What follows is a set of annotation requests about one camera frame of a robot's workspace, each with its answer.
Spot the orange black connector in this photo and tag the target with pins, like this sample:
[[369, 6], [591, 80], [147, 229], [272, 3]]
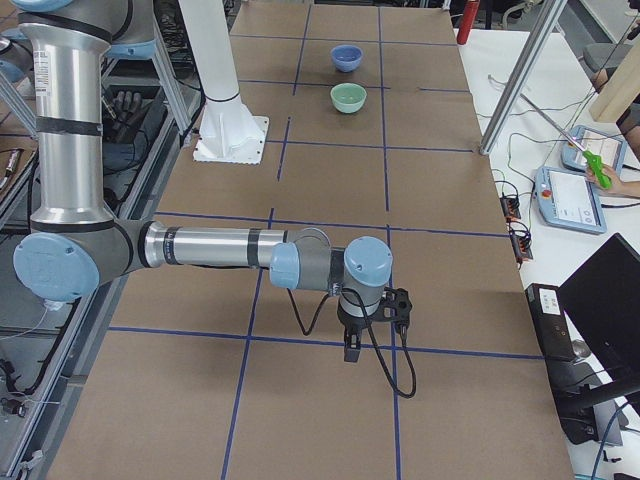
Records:
[[508, 196], [521, 239]]

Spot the far teach pendant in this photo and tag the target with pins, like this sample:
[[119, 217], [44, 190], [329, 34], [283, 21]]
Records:
[[611, 148]]

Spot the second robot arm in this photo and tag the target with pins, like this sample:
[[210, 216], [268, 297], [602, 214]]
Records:
[[17, 78]]

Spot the blue bowl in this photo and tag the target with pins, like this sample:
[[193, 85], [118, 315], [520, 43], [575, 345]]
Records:
[[346, 58]]

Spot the person hand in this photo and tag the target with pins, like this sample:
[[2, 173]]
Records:
[[617, 187]]

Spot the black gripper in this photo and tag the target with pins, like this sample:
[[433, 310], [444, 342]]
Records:
[[351, 322]]

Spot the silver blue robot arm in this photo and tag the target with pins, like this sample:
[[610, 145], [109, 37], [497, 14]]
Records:
[[76, 244]]

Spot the teach pendant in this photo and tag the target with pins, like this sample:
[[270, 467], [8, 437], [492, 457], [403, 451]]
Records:
[[611, 148], [567, 200]]

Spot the black computer box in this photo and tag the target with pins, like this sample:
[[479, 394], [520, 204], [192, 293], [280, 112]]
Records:
[[550, 323]]

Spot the aluminium frame post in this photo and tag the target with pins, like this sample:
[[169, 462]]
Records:
[[543, 27]]

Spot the green handled grabber stick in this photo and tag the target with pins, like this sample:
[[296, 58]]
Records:
[[594, 161]]

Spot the far orange black connector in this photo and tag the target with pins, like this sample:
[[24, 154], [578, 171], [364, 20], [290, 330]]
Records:
[[508, 196]]

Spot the green bowl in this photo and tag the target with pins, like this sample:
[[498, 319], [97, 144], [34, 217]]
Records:
[[348, 98]]

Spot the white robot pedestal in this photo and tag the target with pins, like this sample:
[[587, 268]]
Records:
[[228, 131]]

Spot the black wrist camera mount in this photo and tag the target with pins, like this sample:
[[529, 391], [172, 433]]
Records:
[[395, 307]]

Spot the near teach pendant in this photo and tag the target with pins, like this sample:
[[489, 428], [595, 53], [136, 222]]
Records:
[[567, 200]]

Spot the red bottle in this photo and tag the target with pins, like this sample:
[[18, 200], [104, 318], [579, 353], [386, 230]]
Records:
[[467, 21]]

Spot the near orange black connector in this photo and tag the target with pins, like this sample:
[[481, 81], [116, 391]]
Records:
[[521, 239]]

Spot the black monitor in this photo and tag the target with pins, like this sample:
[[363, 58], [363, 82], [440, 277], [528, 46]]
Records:
[[601, 299]]

